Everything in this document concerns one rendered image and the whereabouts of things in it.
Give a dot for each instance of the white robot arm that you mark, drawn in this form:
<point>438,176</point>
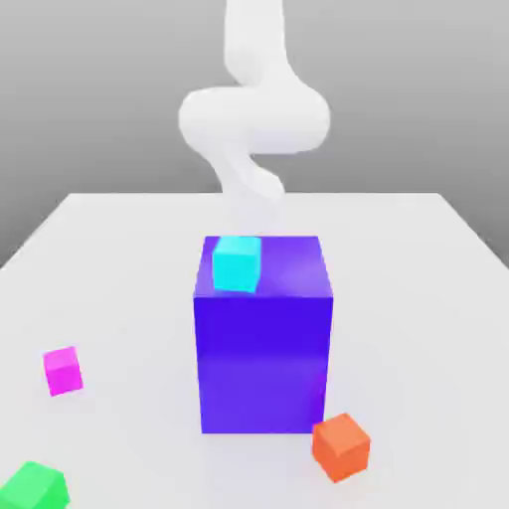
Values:
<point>254,115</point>

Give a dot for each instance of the small cyan cube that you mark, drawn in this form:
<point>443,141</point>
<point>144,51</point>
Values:
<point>235,265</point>

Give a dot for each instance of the small orange cube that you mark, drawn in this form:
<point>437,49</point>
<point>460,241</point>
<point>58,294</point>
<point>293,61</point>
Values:
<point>341,447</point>

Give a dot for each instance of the small magenta cube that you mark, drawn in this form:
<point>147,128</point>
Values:
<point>63,372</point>

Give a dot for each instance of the small green cube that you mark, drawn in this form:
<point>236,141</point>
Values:
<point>33,487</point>

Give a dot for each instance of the large purple box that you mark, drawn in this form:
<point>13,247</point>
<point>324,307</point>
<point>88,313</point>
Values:
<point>262,358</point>

